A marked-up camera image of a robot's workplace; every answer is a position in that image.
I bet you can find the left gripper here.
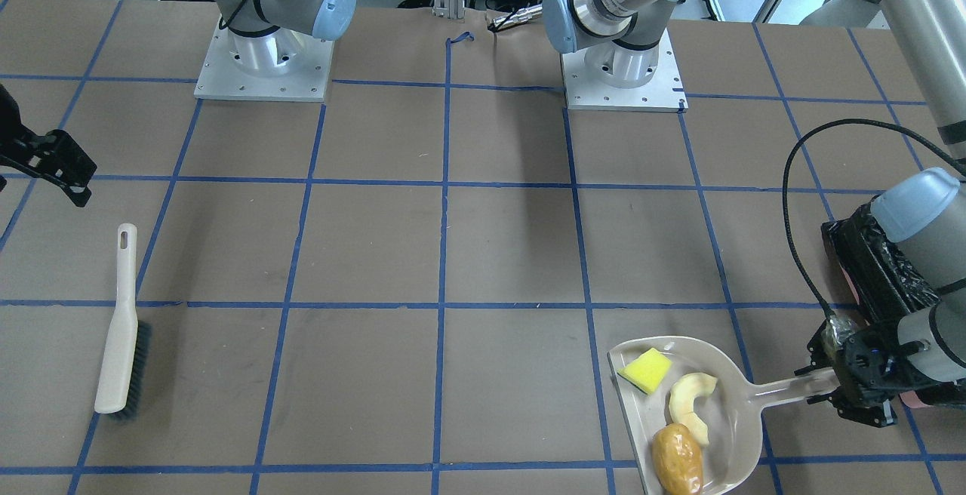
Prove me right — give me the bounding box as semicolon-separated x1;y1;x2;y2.
794;318;898;429

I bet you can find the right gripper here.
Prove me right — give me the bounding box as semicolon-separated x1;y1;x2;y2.
1;85;97;208

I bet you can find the beige plastic dustpan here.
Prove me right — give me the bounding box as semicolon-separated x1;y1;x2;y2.
608;336;838;494

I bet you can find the pale melon slice toy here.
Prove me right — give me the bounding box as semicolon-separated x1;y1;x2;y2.
667;372;718;447

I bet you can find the beige hand brush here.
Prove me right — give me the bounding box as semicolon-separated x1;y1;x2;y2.
94;223;151;422

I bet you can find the yellow green sponge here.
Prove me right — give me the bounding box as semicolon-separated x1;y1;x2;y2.
617;349;673;395

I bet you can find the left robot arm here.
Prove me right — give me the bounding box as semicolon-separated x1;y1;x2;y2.
541;0;965;427

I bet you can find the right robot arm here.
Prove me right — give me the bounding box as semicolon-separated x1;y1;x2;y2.
1;0;358;207

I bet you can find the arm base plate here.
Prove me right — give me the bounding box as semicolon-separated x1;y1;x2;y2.
194;27;336;103
560;30;689;113

